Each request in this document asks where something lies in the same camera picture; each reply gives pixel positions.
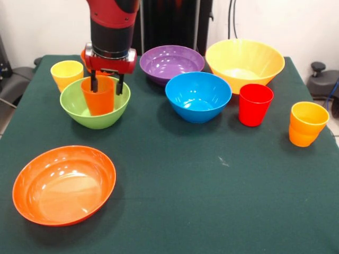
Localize green bowl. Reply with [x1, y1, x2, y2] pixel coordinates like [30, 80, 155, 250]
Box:
[59, 76, 131, 130]

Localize tall orange cup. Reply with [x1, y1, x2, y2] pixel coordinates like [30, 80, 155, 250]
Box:
[81, 75, 116, 116]

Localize blue bowl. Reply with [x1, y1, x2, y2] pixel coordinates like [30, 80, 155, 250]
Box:
[165, 71, 233, 124]

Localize yellow cup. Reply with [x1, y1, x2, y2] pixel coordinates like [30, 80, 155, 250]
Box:
[50, 60, 85, 93]

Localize blue cable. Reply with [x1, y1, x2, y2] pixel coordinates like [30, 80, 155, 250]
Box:
[325, 79, 339, 109]

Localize stepped orange-yellow cup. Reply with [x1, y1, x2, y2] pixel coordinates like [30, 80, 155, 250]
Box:
[288, 101, 331, 148]

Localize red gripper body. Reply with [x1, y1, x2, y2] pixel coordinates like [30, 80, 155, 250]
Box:
[84, 42, 138, 75]

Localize large yellow bowl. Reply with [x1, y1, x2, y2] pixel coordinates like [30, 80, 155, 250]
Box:
[205, 39, 286, 95]

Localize dark green tablecloth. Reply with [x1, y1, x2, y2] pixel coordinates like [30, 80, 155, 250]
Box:
[0, 54, 339, 254]

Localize dark grey equipment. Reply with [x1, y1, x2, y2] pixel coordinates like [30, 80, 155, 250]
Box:
[0, 34, 12, 78]

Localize small orange bowl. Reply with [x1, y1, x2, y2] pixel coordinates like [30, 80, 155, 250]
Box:
[80, 49, 121, 77]

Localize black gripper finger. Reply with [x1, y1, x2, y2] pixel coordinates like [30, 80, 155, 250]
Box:
[115, 74, 124, 96]
[90, 71, 99, 93]

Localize black wall cables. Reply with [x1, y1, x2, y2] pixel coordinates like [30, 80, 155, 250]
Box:
[228, 0, 239, 40]

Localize purple bowl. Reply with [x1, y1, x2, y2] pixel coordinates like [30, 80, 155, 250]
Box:
[139, 45, 206, 87]

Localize red cup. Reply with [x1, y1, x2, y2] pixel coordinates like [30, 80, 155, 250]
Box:
[238, 84, 275, 128]

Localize wide shallow orange bowl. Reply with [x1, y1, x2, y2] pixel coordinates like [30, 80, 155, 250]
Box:
[12, 145, 117, 227]

